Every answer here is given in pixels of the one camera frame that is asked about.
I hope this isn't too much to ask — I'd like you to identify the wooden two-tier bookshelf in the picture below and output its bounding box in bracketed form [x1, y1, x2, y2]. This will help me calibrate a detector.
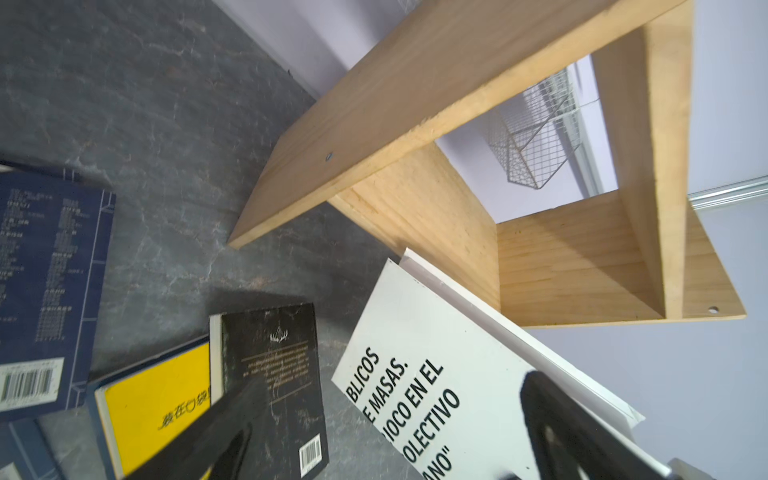
[229, 1, 746, 328]

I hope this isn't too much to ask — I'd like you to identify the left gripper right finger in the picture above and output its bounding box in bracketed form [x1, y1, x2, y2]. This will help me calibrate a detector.
[520, 371, 678, 479]

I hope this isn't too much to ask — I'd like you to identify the dark blue book upper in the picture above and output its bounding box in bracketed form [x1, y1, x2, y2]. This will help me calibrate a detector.
[1, 161, 117, 423]

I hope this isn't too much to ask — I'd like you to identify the yellow book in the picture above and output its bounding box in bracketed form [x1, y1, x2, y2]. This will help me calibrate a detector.
[86, 336, 211, 479]

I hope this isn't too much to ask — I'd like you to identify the dark blue book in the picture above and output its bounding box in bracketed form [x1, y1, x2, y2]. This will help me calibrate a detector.
[1, 161, 117, 423]
[0, 419, 64, 480]

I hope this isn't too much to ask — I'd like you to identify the black book antler cover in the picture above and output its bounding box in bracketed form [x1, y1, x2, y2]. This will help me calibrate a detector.
[209, 303, 329, 479]

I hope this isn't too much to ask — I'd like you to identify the white mesh box basket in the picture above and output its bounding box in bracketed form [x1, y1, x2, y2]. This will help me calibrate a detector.
[482, 69, 582, 190]

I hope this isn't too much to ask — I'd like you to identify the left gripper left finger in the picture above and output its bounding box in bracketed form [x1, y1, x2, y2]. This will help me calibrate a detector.
[128, 377, 267, 479]

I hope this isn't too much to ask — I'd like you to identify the dark blue book lower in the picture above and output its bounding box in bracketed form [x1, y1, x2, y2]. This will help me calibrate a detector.
[0, 419, 64, 480]

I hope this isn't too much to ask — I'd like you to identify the white book black lettering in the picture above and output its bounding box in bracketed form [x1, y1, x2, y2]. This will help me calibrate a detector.
[332, 250, 671, 479]

